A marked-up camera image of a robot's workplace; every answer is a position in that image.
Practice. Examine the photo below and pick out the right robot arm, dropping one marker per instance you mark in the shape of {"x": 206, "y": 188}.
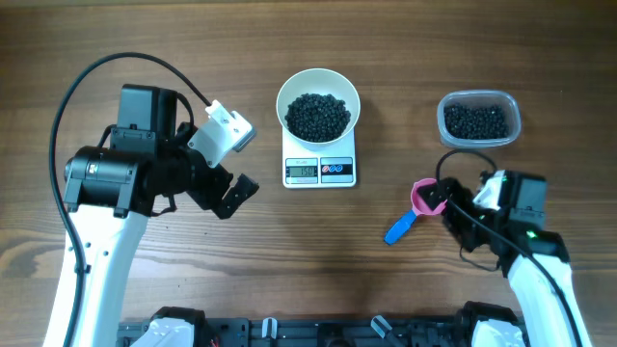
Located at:
{"x": 507, "y": 215}

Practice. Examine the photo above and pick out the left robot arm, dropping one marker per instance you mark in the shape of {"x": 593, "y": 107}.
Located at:
{"x": 110, "y": 192}

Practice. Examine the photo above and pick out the black beans in bowl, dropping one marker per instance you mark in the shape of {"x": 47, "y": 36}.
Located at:
{"x": 317, "y": 118}

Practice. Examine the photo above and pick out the white bowl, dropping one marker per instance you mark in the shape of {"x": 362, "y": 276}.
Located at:
{"x": 322, "y": 81}

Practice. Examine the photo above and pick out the black beans in container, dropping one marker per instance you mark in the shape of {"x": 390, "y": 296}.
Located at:
{"x": 479, "y": 123}

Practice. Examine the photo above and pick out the white digital kitchen scale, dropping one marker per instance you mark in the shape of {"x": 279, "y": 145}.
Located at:
{"x": 319, "y": 166}

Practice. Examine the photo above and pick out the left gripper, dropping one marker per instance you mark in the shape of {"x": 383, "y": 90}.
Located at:
{"x": 208, "y": 198}

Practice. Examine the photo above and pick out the pink scoop blue handle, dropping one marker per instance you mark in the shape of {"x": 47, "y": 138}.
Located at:
{"x": 405, "y": 223}

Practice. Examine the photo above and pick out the clear plastic container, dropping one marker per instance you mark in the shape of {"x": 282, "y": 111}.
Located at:
{"x": 481, "y": 98}

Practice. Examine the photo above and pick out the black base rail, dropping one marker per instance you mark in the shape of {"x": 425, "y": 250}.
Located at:
{"x": 242, "y": 332}

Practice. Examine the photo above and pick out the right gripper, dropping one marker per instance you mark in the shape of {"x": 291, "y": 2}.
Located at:
{"x": 445, "y": 188}

